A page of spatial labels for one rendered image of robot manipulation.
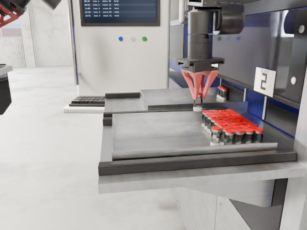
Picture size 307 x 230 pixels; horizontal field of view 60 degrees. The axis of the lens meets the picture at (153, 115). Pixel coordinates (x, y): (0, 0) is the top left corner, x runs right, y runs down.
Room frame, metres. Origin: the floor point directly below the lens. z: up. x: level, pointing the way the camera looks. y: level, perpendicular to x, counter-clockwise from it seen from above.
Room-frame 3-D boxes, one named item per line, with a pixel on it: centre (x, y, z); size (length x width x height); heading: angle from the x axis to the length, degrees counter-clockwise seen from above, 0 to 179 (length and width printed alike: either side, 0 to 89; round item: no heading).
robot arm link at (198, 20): (0.64, -0.11, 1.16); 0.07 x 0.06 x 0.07; 106
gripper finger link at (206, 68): (0.64, -0.11, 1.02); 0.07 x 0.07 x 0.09; 23
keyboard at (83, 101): (1.27, 0.20, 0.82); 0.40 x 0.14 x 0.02; 88
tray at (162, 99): (0.97, -0.13, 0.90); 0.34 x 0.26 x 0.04; 99
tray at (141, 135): (0.62, -0.07, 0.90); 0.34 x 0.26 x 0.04; 98
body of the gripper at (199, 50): (0.64, -0.11, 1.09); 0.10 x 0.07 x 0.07; 113
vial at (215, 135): (0.57, -0.14, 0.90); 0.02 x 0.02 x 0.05
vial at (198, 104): (0.65, -0.11, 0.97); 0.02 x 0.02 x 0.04
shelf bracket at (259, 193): (0.54, -0.12, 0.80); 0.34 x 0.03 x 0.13; 99
